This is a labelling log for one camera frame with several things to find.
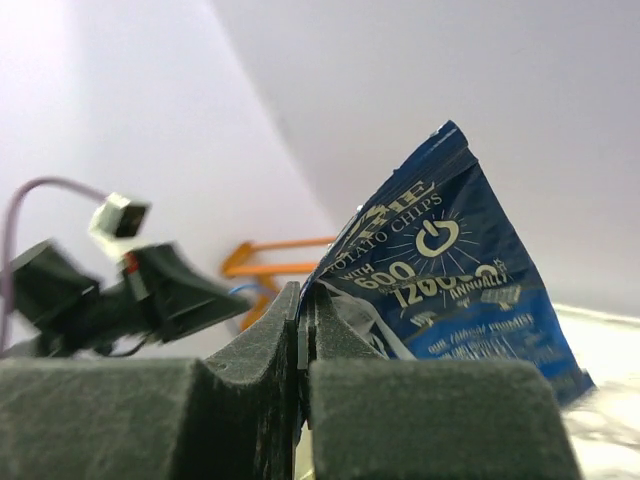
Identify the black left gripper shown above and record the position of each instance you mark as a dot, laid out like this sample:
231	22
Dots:
71	312

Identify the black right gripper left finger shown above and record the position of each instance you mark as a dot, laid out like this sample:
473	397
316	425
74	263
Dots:
231	416

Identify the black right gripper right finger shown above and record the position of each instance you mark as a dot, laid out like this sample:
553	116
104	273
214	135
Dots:
373	418

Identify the blue Kettle chips bag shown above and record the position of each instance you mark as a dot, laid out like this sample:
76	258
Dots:
430	267

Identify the wooden tiered shelf rack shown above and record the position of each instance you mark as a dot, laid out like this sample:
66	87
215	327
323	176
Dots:
244	262

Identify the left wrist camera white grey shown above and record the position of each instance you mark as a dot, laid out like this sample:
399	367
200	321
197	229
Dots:
116	224

